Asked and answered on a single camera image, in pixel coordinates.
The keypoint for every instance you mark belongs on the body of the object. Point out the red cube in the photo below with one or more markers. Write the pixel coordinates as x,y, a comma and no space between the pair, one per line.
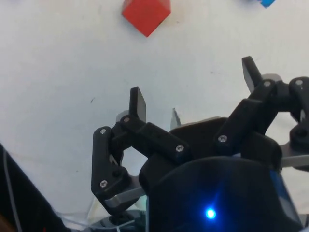
144,14

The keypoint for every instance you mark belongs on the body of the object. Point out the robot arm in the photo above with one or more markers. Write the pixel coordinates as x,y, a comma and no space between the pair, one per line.
137,218

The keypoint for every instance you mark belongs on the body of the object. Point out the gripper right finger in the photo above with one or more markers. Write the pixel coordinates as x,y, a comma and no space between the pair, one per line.
243,116

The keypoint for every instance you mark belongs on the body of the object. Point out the blue cube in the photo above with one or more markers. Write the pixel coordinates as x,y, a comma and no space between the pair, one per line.
268,3

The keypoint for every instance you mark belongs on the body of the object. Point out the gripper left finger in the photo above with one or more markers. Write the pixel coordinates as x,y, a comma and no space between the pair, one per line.
101,164

